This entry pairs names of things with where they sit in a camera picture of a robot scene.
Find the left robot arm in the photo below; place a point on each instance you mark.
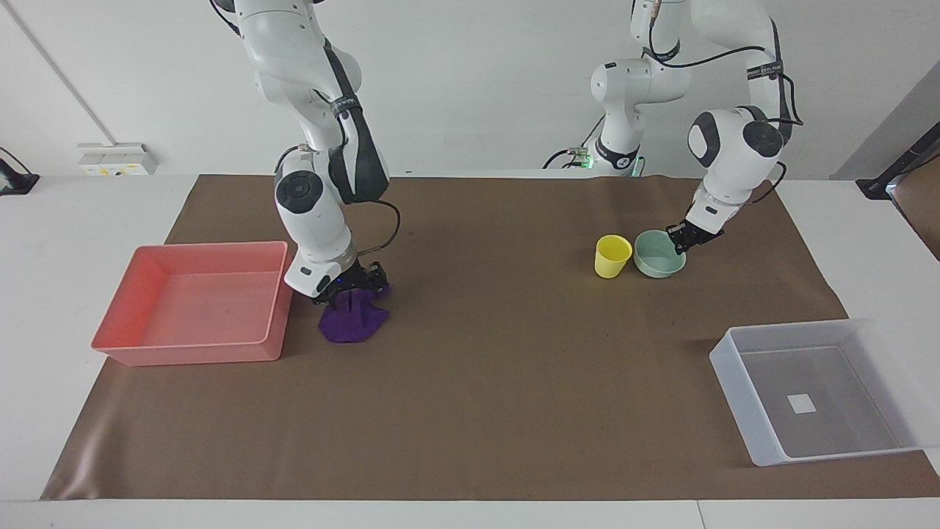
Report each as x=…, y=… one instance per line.
x=734, y=139

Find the pale green bowl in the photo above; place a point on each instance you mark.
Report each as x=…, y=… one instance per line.
x=656, y=258

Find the black stand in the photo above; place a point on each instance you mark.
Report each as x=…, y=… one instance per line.
x=892, y=173
x=16, y=181

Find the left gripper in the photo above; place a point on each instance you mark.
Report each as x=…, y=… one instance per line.
x=705, y=234

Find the yellow plastic cup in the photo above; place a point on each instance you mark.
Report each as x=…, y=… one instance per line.
x=611, y=258

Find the purple cloth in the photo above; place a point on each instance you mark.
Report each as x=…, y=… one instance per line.
x=352, y=319

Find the pink plastic bin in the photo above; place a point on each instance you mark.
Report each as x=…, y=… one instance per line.
x=198, y=308

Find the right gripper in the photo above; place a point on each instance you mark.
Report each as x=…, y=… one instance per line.
x=345, y=282

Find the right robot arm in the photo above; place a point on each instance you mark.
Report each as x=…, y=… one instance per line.
x=312, y=220

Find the clear plastic bin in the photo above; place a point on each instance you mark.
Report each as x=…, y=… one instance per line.
x=764, y=433

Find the white square label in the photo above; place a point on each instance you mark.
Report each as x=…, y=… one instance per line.
x=802, y=403

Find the white wall socket box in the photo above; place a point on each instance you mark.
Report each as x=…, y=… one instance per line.
x=116, y=159

